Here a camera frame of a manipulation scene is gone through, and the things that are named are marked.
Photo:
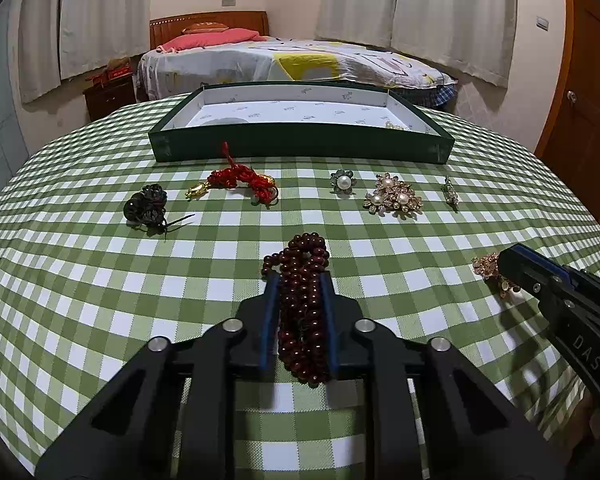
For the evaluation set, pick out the wooden headboard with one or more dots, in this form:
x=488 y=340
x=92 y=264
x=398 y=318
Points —
x=240 y=21

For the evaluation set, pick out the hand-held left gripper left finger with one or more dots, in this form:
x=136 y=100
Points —
x=267 y=320

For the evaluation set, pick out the pearl flower brooch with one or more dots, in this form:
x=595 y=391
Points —
x=343 y=180

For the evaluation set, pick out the small gold flower brooch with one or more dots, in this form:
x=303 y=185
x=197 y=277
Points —
x=486 y=265

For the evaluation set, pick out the red boxes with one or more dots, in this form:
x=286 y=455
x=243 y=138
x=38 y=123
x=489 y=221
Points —
x=112 y=72

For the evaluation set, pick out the blue plaid bed skirt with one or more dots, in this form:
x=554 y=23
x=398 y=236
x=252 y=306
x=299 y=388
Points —
x=437 y=95

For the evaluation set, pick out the green checkered tablecloth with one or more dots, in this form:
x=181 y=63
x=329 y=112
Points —
x=130 y=285

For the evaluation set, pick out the orange pillow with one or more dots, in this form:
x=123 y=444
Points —
x=205 y=27

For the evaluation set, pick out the narrow crystal brooch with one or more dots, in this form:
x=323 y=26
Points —
x=450 y=194

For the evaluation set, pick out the red knot charm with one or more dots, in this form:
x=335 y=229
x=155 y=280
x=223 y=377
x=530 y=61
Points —
x=230 y=178

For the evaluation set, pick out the dark green tray box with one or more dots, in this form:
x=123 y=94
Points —
x=300 y=148

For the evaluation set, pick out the large gold pearl brooch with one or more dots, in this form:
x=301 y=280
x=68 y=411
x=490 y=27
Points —
x=390 y=196

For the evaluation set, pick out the wooden nightstand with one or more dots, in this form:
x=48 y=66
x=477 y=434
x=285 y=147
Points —
x=107 y=97

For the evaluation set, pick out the wide white curtain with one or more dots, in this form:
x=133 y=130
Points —
x=105 y=10
x=455 y=15

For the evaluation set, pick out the pink pillow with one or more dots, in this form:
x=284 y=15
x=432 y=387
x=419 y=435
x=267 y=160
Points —
x=215 y=38

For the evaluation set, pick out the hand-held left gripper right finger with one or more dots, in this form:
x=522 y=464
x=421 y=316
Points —
x=328 y=320

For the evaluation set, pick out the narrow white curtain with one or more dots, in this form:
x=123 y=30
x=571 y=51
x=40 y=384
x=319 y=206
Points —
x=355 y=0
x=37 y=35

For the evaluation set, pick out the wooden door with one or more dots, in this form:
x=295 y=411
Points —
x=592 y=110

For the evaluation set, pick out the bed with patterned cover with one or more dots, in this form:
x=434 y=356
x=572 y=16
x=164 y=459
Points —
x=240 y=62

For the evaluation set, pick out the wall light switch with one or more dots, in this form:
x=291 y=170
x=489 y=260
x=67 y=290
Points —
x=543 y=22

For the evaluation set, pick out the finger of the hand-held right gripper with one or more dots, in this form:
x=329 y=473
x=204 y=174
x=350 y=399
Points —
x=545 y=266
x=522 y=275

